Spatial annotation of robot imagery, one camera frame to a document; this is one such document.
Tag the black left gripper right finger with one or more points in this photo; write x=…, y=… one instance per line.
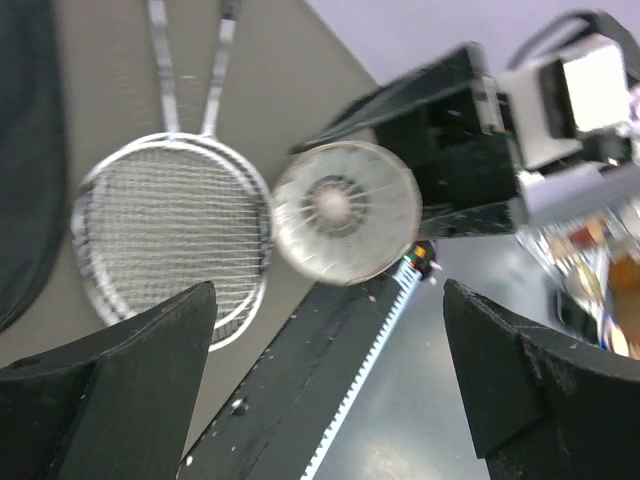
x=539, y=403

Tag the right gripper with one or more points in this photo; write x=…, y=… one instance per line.
x=441, y=120

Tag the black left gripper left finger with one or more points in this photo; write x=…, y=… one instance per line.
x=116, y=404

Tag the white shuttlecock tube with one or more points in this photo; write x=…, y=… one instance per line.
x=350, y=210

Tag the white shuttlecock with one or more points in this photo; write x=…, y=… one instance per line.
x=332, y=202

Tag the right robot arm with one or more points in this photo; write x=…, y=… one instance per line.
x=346, y=210

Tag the lower silver badminton racket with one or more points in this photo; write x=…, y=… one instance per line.
x=220, y=200

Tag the black Crossway racket bag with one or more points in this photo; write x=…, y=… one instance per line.
x=34, y=160

